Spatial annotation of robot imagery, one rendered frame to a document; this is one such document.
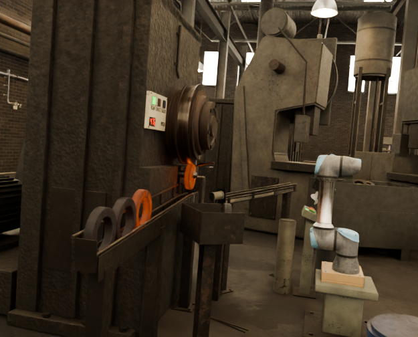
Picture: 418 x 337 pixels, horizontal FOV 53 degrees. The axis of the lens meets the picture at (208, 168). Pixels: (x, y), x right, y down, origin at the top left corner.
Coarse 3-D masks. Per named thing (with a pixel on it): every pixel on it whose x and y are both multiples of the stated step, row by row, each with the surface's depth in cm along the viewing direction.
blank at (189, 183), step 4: (188, 164) 244; (192, 164) 244; (188, 168) 242; (192, 168) 244; (188, 172) 241; (192, 172) 245; (184, 176) 241; (188, 176) 240; (184, 180) 241; (188, 180) 241; (192, 180) 250; (188, 184) 242; (192, 184) 248; (188, 188) 244; (192, 188) 248
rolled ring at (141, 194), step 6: (138, 192) 174; (144, 192) 177; (132, 198) 172; (138, 198) 171; (144, 198) 181; (150, 198) 184; (138, 204) 171; (144, 204) 184; (150, 204) 185; (138, 210) 172; (144, 210) 184; (150, 210) 186; (144, 216) 184; (138, 222) 173
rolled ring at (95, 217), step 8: (96, 208) 141; (104, 208) 141; (96, 216) 136; (104, 216) 141; (112, 216) 147; (88, 224) 135; (96, 224) 136; (104, 224) 148; (112, 224) 148; (88, 232) 134; (96, 232) 136; (104, 232) 149; (112, 232) 148; (104, 240) 148; (112, 240) 149
